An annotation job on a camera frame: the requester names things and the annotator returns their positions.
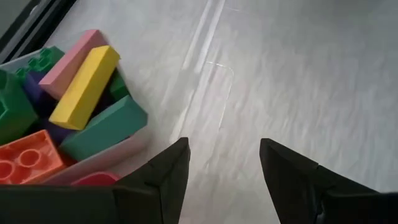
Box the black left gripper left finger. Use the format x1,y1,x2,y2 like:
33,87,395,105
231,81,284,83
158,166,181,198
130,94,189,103
111,136,192,224

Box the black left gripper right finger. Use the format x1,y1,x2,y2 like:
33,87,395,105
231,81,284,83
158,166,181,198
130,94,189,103
259,138,379,224

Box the teal wooden plank block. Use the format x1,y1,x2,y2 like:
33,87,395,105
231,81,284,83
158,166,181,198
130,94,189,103
58,95,149,162

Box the green wooden plank block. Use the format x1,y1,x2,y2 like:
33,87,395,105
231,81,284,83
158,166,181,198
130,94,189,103
107,70,130,102

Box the yellow wooden plank block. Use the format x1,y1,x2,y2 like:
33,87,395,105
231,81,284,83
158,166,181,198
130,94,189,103
49,45,121,131

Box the long orange stud brick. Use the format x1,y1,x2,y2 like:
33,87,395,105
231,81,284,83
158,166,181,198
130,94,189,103
0,129,68,185

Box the thin pink stick block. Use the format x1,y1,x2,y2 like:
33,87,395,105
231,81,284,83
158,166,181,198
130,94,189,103
39,29,108,100

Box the purple wooden plank block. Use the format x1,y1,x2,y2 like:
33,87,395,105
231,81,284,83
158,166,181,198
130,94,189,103
23,71,75,146

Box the clear plastic bin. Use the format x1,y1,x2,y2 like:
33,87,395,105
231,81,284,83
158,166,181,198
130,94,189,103
0,46,150,186

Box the pink plastic bin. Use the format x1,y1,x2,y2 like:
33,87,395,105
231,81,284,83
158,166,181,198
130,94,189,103
70,170,121,187

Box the black aluminium table frame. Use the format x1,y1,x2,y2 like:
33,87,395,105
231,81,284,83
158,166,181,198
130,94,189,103
0,0,77,65

